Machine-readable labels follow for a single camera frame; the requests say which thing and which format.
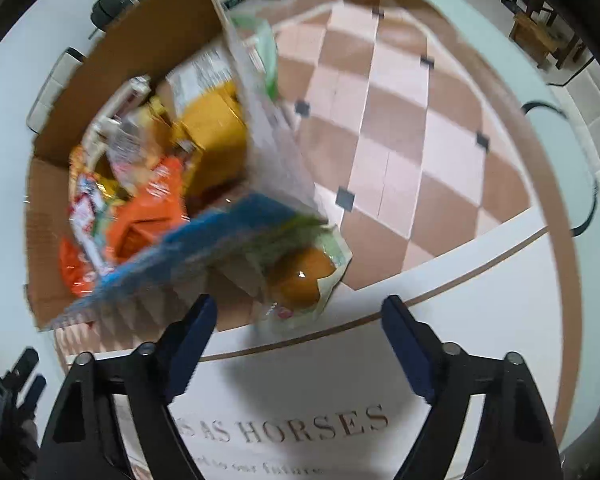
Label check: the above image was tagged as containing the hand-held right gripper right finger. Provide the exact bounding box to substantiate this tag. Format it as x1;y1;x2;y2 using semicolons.
381;295;563;480

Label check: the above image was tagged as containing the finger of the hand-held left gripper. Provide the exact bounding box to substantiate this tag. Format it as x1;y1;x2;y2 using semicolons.
10;349;40;386
22;375;47;416

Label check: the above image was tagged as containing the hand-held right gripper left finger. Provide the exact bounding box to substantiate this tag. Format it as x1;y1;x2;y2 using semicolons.
37;294;218;480

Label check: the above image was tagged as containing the orange snack packet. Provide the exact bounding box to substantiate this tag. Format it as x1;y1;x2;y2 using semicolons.
105;155;191;261
59;237;116;298

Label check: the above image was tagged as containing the cardboard box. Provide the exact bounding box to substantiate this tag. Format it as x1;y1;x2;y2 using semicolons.
24;0;331;333

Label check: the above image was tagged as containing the blue snack packet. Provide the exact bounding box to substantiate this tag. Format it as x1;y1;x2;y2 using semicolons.
62;192;326;333

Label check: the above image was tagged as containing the green bread packet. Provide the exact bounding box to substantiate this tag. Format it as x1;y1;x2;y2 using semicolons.
252;225;353;333

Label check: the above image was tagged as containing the red yellow snack bag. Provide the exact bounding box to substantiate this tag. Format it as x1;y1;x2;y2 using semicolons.
69;145;116;271

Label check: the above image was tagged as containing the clear snack bag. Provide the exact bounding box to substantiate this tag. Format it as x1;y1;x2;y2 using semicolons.
95;105;173;196

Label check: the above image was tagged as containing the large yellow snack bag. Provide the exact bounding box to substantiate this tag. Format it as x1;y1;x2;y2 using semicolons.
167;47;248;196

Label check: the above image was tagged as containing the green white snack packet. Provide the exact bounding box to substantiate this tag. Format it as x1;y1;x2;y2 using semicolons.
230;15;281;101

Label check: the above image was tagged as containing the white padded stool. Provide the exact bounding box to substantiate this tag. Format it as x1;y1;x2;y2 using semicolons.
26;47;86;133

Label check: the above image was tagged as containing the white padded chair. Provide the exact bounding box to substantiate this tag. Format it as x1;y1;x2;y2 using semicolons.
562;55;600;176

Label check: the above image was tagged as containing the wooden stool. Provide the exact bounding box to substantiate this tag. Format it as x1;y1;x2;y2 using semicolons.
500;0;588;68

